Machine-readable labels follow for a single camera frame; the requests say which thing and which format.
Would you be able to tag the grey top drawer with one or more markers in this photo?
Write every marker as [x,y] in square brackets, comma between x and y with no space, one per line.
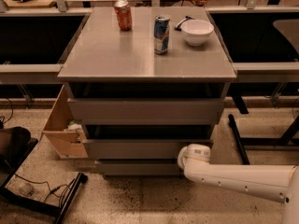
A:
[147,111]

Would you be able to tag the orange soda can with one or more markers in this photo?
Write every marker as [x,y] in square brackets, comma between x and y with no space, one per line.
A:
[124,16]

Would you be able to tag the metal railing frame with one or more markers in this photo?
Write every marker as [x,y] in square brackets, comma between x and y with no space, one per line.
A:
[31,72]

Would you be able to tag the grey bottom drawer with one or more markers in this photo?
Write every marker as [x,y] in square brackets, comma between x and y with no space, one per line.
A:
[137,167]

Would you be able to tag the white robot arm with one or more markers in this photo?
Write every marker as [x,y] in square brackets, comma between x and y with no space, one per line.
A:
[278,183]

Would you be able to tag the black and white utensil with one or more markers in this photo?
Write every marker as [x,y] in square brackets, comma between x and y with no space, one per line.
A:
[178,26]

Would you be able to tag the black floor stand right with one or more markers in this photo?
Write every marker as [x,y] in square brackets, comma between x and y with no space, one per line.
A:
[260,125]

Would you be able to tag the blue energy drink can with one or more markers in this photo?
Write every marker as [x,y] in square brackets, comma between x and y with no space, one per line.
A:
[161,34]

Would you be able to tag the grey drawer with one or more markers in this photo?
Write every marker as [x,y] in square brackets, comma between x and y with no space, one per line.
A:
[137,167]
[147,111]
[142,142]

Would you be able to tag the cardboard box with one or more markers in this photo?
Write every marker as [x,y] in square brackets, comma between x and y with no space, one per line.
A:
[67,143]

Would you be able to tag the dark chair seat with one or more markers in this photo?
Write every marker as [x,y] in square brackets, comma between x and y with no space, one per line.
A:
[13,142]

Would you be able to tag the grey drawer cabinet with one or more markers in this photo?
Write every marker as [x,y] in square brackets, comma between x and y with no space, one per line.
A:
[146,89]

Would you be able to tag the white bowl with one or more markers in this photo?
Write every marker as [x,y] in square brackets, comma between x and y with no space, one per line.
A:
[196,32]

